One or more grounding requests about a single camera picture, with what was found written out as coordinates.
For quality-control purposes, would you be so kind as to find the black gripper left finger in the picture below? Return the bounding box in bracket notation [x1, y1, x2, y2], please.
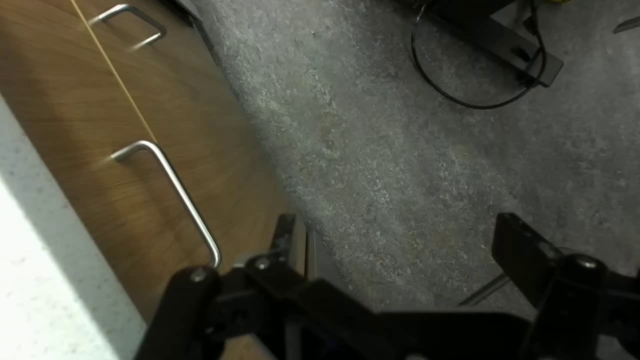
[136, 212, 376, 360]

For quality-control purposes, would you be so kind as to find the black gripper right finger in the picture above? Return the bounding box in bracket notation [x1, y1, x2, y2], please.
[492, 212, 640, 360]

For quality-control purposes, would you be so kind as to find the wooden drawer with metal handle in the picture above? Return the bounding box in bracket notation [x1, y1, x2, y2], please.
[0, 0, 226, 327]

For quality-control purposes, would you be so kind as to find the wooden cabinet door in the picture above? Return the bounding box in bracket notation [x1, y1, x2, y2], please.
[68, 0, 313, 283]

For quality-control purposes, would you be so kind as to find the black stand base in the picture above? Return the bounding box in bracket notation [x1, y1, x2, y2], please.
[399, 0, 567, 88]

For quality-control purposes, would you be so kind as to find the black floor cable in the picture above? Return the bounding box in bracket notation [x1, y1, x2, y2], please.
[408, 0, 553, 113]

